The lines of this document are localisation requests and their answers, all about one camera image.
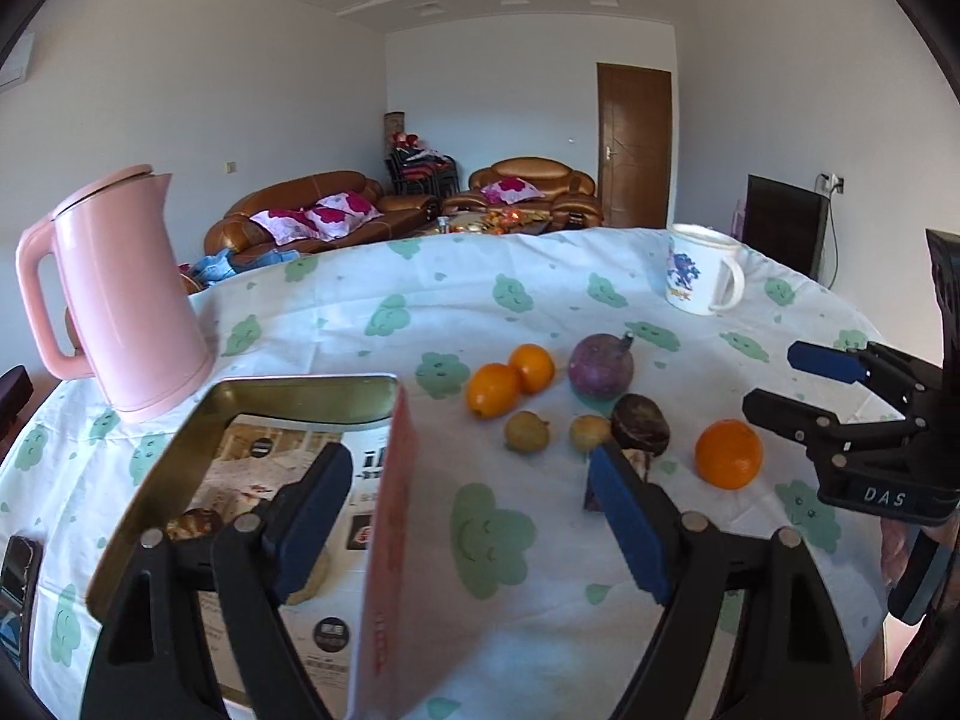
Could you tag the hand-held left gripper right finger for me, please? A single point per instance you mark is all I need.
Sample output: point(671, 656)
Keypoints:
point(630, 517)

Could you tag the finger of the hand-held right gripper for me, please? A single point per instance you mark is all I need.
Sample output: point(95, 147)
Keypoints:
point(825, 360)
point(780, 412)

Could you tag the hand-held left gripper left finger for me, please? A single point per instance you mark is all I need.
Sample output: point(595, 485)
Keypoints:
point(311, 525)

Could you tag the pink metal tin box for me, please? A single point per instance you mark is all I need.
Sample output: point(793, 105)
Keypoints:
point(390, 540)

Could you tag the small tan fruit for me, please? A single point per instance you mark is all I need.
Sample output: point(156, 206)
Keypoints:
point(589, 433)
point(529, 431)

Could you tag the round purple fruit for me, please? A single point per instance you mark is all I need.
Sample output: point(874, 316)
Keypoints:
point(600, 367)

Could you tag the small orange tangerine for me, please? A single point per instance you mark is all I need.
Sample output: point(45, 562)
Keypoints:
point(493, 390)
point(534, 367)

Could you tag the large orange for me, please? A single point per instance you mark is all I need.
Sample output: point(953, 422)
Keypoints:
point(727, 454)

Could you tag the printed paper leaflet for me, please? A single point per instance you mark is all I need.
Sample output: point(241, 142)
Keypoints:
point(247, 465)

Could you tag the dark wrinkled purple fruit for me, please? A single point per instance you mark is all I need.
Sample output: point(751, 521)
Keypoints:
point(639, 420)

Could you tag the black television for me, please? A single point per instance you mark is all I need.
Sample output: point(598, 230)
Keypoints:
point(784, 221)

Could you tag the white printed mug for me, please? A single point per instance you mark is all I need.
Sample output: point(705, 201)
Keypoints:
point(694, 270)

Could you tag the white green-cloud tablecloth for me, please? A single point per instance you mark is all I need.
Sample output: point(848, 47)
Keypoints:
point(450, 300)

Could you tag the orange leather chair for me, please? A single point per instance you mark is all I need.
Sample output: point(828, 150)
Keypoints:
point(189, 285)

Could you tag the blue plaid cloth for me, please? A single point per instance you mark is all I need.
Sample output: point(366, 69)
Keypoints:
point(217, 266)

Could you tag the brown wooden door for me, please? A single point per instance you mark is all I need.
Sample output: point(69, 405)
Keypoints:
point(634, 142)

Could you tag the pink electric kettle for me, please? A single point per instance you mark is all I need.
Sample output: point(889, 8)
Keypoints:
point(127, 300)

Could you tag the black phone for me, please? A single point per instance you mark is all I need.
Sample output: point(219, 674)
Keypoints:
point(19, 574)

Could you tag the red floral pillow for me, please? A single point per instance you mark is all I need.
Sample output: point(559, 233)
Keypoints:
point(341, 210)
point(281, 223)
point(511, 190)

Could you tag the dark maroon chair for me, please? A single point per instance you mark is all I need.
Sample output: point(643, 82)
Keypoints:
point(13, 405)

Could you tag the cluttered coffee table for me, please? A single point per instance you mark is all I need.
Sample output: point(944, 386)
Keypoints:
point(487, 223)

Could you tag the long brown leather sofa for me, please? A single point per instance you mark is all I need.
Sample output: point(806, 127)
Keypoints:
point(300, 190)

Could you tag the brown leather armchair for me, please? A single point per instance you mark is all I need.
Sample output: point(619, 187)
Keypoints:
point(540, 169)

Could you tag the stacked dark chairs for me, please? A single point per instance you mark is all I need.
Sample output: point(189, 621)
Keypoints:
point(420, 172)

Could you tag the tall patterned vase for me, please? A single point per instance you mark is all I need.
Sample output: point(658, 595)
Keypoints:
point(394, 127)

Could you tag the white air conditioner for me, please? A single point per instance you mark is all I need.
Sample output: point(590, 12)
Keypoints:
point(16, 64)

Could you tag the wall power socket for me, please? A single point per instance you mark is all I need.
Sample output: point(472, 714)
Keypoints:
point(831, 183)

